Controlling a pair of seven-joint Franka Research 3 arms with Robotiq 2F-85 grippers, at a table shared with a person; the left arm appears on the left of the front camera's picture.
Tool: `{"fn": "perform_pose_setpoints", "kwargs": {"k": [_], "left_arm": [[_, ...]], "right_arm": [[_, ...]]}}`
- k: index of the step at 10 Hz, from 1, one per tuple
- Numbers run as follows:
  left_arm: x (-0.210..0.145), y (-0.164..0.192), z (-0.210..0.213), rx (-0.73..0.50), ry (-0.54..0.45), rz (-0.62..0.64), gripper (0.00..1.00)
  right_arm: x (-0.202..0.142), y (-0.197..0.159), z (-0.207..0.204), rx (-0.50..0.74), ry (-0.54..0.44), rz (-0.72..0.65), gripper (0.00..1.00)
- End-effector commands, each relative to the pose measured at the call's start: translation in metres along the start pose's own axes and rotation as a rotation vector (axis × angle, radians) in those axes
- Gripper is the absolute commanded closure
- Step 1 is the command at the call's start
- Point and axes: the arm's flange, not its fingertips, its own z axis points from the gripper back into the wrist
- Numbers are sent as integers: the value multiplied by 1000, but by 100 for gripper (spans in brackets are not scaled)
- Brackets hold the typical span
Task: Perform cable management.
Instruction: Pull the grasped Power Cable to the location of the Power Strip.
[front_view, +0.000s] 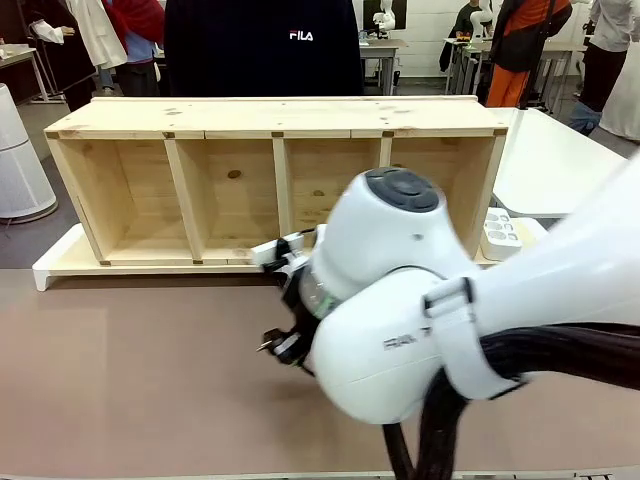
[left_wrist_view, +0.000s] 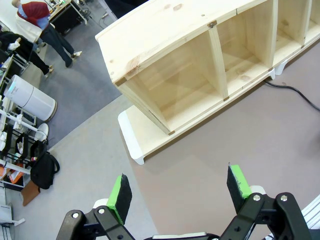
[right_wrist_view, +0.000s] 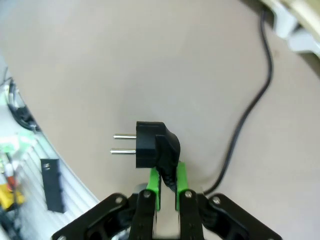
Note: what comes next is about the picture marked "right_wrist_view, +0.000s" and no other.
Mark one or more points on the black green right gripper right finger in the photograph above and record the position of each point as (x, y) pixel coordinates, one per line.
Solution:
(182, 180)

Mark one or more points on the black serrated block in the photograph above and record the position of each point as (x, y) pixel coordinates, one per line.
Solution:
(53, 185)

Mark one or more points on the yellow object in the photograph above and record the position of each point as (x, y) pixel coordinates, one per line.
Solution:
(10, 197)

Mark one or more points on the white slotted base panel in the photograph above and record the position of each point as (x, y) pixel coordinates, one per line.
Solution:
(75, 195)

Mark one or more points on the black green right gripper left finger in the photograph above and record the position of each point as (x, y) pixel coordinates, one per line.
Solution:
(153, 185)

